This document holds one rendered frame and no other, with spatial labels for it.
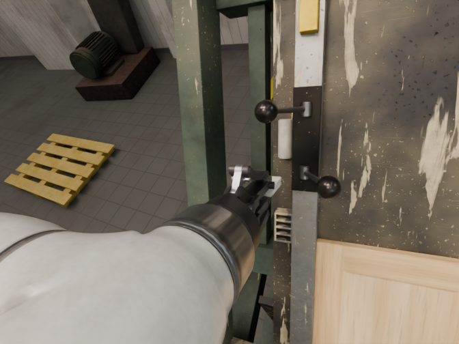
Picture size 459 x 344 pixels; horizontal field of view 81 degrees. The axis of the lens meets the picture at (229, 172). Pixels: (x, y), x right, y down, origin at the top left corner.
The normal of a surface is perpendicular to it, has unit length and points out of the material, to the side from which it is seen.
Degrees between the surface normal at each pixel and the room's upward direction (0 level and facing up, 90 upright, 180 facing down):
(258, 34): 51
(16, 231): 40
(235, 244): 67
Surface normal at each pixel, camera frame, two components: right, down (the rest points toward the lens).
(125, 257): 0.04, -0.97
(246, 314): -0.27, -0.61
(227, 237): 0.61, -0.66
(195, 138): -0.39, 0.24
